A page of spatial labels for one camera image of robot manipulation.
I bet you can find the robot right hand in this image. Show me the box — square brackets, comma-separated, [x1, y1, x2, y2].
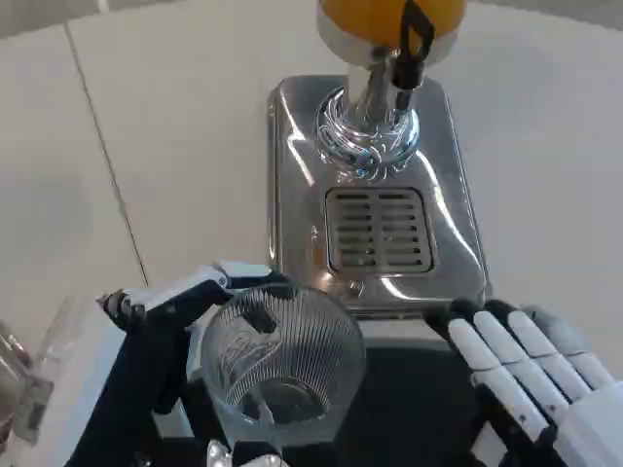
[424, 297, 623, 467]

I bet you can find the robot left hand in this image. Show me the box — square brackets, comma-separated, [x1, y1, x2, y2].
[29, 261, 295, 467]

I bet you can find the clear ribbed glass cup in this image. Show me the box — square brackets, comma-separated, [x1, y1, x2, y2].
[200, 285, 368, 449]

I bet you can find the steel drip tray grid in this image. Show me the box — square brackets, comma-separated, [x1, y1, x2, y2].
[324, 186, 438, 275]

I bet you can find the steel drink dispenser orange tank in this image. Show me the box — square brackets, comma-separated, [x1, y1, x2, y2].
[266, 0, 491, 321]

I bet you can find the black tap lever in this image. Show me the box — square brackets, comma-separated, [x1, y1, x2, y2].
[390, 0, 436, 111]

